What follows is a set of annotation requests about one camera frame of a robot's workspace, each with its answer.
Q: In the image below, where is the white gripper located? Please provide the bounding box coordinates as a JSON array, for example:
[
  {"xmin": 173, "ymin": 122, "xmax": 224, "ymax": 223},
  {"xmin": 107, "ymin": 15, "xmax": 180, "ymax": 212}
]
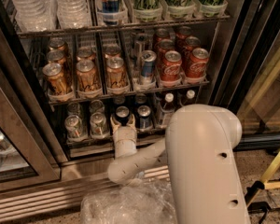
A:
[{"xmin": 110, "ymin": 114, "xmax": 137, "ymax": 159}]

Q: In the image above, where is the pepsi can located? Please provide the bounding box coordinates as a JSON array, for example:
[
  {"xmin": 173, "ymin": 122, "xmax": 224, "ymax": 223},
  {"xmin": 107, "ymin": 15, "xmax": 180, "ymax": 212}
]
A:
[
  {"xmin": 115, "ymin": 105, "xmax": 130, "ymax": 126},
  {"xmin": 134, "ymin": 93, "xmax": 147, "ymax": 106},
  {"xmin": 113, "ymin": 96, "xmax": 125, "ymax": 105},
  {"xmin": 137, "ymin": 105, "xmax": 152, "ymax": 131}
]

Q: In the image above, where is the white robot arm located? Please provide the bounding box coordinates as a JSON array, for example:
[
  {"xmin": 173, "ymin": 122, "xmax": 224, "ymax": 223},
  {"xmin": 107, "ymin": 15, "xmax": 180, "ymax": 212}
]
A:
[{"xmin": 108, "ymin": 105, "xmax": 250, "ymax": 224}]

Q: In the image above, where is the green soda can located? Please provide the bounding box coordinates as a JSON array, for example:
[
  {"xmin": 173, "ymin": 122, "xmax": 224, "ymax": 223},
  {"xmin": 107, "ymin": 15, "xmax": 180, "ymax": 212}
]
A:
[
  {"xmin": 64, "ymin": 115, "xmax": 84, "ymax": 138},
  {"xmin": 66, "ymin": 102, "xmax": 83, "ymax": 118},
  {"xmin": 90, "ymin": 112, "xmax": 108, "ymax": 137},
  {"xmin": 89, "ymin": 100, "xmax": 105, "ymax": 114}
]

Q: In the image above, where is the front right gold can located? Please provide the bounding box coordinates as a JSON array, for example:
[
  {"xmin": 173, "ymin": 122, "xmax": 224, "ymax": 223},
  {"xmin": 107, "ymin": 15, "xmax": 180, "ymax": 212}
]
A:
[{"xmin": 106, "ymin": 57, "xmax": 128, "ymax": 89}]

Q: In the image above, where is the gold can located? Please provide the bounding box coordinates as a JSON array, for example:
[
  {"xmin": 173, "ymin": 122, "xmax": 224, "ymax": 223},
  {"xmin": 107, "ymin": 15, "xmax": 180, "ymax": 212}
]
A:
[
  {"xmin": 42, "ymin": 63, "xmax": 72, "ymax": 95},
  {"xmin": 104, "ymin": 44, "xmax": 121, "ymax": 59},
  {"xmin": 47, "ymin": 49, "xmax": 67, "ymax": 65},
  {"xmin": 48, "ymin": 37, "xmax": 68, "ymax": 53},
  {"xmin": 76, "ymin": 60, "xmax": 101, "ymax": 92},
  {"xmin": 106, "ymin": 57, "xmax": 128, "ymax": 89},
  {"xmin": 77, "ymin": 47, "xmax": 96, "ymax": 61}
]

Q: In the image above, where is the front left green soda can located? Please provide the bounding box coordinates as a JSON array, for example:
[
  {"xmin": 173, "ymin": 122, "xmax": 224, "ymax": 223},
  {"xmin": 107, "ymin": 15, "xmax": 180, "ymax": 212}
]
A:
[{"xmin": 64, "ymin": 115, "xmax": 84, "ymax": 138}]

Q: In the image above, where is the rear left green soda can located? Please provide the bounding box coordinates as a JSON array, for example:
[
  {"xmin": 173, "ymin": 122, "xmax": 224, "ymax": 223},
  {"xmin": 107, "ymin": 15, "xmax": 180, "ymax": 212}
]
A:
[{"xmin": 66, "ymin": 102, "xmax": 83, "ymax": 118}]

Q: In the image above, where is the front middle gold can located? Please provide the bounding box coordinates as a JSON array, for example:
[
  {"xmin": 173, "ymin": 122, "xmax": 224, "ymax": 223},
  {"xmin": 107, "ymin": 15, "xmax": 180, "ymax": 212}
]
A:
[{"xmin": 76, "ymin": 60, "xmax": 101, "ymax": 92}]

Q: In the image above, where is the front left coca-cola can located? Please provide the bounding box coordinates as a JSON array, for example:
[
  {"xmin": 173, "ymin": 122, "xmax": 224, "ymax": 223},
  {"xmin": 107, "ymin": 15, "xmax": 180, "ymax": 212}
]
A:
[{"xmin": 161, "ymin": 50, "xmax": 182, "ymax": 81}]

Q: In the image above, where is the coca-cola can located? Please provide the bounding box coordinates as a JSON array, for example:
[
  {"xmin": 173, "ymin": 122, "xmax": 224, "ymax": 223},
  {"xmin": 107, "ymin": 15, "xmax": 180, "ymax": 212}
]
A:
[
  {"xmin": 153, "ymin": 28, "xmax": 170, "ymax": 45},
  {"xmin": 161, "ymin": 50, "xmax": 182, "ymax": 81},
  {"xmin": 156, "ymin": 39, "xmax": 175, "ymax": 69},
  {"xmin": 186, "ymin": 48, "xmax": 209, "ymax": 78},
  {"xmin": 175, "ymin": 26, "xmax": 192, "ymax": 42},
  {"xmin": 182, "ymin": 35, "xmax": 201, "ymax": 67}
]

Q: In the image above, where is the blue silver energy can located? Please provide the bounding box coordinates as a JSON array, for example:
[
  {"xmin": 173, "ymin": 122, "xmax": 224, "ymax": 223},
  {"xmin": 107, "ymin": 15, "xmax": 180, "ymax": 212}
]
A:
[{"xmin": 140, "ymin": 50, "xmax": 157, "ymax": 85}]

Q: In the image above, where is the rear right gold can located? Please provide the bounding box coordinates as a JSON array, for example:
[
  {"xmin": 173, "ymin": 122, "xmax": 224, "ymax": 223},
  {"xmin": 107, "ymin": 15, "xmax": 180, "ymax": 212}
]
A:
[{"xmin": 104, "ymin": 44, "xmax": 121, "ymax": 59}]

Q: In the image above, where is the front left gold can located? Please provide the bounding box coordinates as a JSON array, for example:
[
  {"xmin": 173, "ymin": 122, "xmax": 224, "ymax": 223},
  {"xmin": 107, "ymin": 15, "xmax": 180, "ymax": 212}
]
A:
[{"xmin": 42, "ymin": 63, "xmax": 72, "ymax": 95}]

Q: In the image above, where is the rear middle gold can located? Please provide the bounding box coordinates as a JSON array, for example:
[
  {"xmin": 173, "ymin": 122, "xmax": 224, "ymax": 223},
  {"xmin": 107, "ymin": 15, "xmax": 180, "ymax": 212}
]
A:
[{"xmin": 77, "ymin": 47, "xmax": 96, "ymax": 61}]

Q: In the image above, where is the rear silver slim can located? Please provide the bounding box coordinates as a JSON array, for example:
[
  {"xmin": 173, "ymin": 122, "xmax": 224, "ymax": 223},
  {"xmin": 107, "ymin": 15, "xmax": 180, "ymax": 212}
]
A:
[{"xmin": 133, "ymin": 33, "xmax": 149, "ymax": 65}]

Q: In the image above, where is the steel fridge cabinet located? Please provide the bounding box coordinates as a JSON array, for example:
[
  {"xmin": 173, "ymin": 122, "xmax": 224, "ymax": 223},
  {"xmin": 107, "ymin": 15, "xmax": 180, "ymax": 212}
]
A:
[{"xmin": 0, "ymin": 0, "xmax": 280, "ymax": 224}]

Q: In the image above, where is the middle left coca-cola can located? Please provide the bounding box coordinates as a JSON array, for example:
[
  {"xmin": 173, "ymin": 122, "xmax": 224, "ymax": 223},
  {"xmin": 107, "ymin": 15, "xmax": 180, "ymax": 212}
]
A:
[{"xmin": 156, "ymin": 39, "xmax": 175, "ymax": 69}]

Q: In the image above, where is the front right coca-cola can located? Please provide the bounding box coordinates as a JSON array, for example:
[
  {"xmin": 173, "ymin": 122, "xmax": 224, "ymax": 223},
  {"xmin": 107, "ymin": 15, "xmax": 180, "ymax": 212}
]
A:
[{"xmin": 186, "ymin": 48, "xmax": 209, "ymax": 78}]

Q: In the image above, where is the middle left gold can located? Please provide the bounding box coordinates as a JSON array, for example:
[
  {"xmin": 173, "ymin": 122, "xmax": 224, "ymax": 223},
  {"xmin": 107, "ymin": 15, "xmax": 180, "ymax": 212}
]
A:
[{"xmin": 47, "ymin": 49, "xmax": 67, "ymax": 65}]

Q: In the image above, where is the rear left coca-cola can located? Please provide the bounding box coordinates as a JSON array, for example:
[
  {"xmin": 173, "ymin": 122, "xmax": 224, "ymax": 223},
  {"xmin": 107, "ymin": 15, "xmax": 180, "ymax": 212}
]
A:
[{"xmin": 153, "ymin": 28, "xmax": 170, "ymax": 45}]

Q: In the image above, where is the rear left gold can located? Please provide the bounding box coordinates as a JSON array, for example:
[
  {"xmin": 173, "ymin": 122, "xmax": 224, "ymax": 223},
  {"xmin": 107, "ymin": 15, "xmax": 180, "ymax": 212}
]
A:
[{"xmin": 48, "ymin": 37, "xmax": 68, "ymax": 53}]

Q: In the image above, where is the middle right coca-cola can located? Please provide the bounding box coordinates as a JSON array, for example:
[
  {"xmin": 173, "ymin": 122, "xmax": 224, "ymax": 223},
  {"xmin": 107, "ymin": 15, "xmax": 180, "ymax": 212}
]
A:
[{"xmin": 182, "ymin": 35, "xmax": 201, "ymax": 67}]

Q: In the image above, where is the rear right coca-cola can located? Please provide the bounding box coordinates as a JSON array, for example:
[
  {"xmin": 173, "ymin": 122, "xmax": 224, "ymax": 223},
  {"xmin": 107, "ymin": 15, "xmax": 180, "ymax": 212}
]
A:
[{"xmin": 175, "ymin": 26, "xmax": 192, "ymax": 42}]

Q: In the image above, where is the left fridge glass door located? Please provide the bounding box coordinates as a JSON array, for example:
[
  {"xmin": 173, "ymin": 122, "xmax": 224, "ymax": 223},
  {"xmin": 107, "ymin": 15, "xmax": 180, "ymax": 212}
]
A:
[{"xmin": 0, "ymin": 69, "xmax": 60, "ymax": 192}]

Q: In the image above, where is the fridge glass door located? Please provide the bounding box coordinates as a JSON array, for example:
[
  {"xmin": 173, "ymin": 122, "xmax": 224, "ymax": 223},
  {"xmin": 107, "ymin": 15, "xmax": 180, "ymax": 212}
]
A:
[
  {"xmin": 210, "ymin": 0, "xmax": 280, "ymax": 151},
  {"xmin": 0, "ymin": 69, "xmax": 60, "ymax": 192}
]

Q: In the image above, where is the right fridge glass door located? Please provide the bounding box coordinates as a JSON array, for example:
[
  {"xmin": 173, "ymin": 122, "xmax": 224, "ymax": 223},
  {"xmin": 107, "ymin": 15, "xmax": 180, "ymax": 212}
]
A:
[{"xmin": 210, "ymin": 0, "xmax": 280, "ymax": 151}]

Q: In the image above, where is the left white-capped bottle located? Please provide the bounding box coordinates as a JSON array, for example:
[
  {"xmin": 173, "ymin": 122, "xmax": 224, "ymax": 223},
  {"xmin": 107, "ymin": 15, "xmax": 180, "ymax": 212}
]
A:
[{"xmin": 156, "ymin": 92, "xmax": 175, "ymax": 126}]

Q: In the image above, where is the white-capped bottle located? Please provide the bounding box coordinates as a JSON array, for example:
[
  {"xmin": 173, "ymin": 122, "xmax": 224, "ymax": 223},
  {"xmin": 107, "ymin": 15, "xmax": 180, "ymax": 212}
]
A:
[
  {"xmin": 156, "ymin": 92, "xmax": 175, "ymax": 126},
  {"xmin": 180, "ymin": 90, "xmax": 195, "ymax": 106}
]

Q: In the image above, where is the right white-capped bottle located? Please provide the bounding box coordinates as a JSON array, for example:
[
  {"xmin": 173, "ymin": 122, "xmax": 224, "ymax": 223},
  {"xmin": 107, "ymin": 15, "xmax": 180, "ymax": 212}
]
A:
[{"xmin": 180, "ymin": 90, "xmax": 195, "ymax": 106}]

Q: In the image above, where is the clear plastic bag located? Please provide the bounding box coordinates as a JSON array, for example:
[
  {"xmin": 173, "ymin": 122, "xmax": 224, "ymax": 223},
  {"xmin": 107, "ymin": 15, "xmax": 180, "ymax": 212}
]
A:
[{"xmin": 80, "ymin": 180, "xmax": 177, "ymax": 224}]

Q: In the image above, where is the right clear water bottle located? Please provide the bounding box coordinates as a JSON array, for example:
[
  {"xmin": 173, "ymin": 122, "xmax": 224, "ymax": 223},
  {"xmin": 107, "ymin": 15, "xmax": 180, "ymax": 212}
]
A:
[{"xmin": 56, "ymin": 0, "xmax": 91, "ymax": 29}]

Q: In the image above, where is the clear water bottle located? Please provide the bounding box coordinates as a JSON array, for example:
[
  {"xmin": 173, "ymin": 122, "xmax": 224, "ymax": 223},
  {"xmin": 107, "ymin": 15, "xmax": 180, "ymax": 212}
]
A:
[
  {"xmin": 12, "ymin": 0, "xmax": 57, "ymax": 32},
  {"xmin": 56, "ymin": 0, "xmax": 91, "ymax": 29}
]

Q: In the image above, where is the left clear water bottle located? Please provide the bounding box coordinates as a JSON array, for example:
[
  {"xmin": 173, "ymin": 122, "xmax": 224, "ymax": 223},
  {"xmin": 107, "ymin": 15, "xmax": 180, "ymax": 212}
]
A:
[{"xmin": 12, "ymin": 0, "xmax": 57, "ymax": 32}]

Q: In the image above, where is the yellow black stand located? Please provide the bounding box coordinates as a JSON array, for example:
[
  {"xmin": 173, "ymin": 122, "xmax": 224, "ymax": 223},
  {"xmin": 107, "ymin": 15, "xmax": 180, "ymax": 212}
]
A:
[{"xmin": 245, "ymin": 151, "xmax": 280, "ymax": 224}]

